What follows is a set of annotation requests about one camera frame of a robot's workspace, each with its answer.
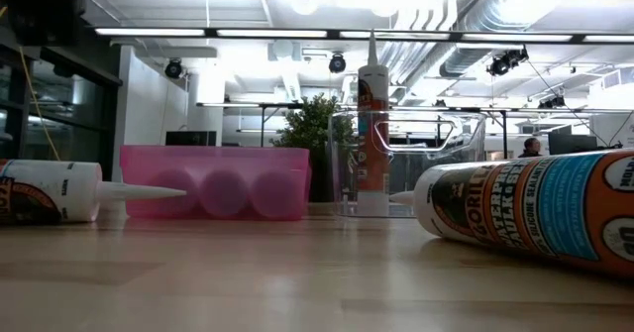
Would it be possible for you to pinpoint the blue silicone tube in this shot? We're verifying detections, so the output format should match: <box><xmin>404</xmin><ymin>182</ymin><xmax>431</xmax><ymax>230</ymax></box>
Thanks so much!
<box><xmin>148</xmin><ymin>168</ymin><xmax>199</xmax><ymax>218</ymax></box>
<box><xmin>199</xmin><ymin>168</ymin><xmax>251</xmax><ymax>219</ymax></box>
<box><xmin>251</xmin><ymin>168</ymin><xmax>307</xmax><ymax>220</ymax></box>

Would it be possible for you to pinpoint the orange Gorilla sealant tube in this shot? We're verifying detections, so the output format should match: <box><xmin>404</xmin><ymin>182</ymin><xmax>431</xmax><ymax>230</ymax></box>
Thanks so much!
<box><xmin>389</xmin><ymin>148</ymin><xmax>634</xmax><ymax>279</ymax></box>
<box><xmin>356</xmin><ymin>28</ymin><xmax>392</xmax><ymax>218</ymax></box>
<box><xmin>0</xmin><ymin>159</ymin><xmax>188</xmax><ymax>225</ymax></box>

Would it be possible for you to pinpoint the artificial plant in black pot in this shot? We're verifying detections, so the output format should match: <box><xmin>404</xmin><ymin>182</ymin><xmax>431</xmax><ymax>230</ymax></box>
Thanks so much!
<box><xmin>269</xmin><ymin>92</ymin><xmax>357</xmax><ymax>204</ymax></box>

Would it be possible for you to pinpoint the pink plastic tray bin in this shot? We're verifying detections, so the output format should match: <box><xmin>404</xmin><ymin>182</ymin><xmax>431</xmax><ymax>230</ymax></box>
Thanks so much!
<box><xmin>119</xmin><ymin>144</ymin><xmax>313</xmax><ymax>222</ymax></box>

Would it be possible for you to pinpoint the black computer monitor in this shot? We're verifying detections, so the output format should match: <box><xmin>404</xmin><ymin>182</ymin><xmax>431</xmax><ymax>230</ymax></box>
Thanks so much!
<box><xmin>547</xmin><ymin>133</ymin><xmax>598</xmax><ymax>156</ymax></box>
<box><xmin>165</xmin><ymin>130</ymin><xmax>218</xmax><ymax>148</ymax></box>

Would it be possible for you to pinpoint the clear plastic bin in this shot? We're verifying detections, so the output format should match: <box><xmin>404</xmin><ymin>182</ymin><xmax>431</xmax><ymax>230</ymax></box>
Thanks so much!
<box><xmin>326</xmin><ymin>109</ymin><xmax>488</xmax><ymax>219</ymax></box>

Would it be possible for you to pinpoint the person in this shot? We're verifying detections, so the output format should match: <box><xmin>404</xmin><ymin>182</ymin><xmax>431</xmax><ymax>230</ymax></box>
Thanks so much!
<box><xmin>517</xmin><ymin>136</ymin><xmax>544</xmax><ymax>160</ymax></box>

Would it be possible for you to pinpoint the yellow cable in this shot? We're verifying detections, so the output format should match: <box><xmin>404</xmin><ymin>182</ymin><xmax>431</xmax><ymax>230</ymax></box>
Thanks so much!
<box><xmin>18</xmin><ymin>44</ymin><xmax>61</xmax><ymax>163</ymax></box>

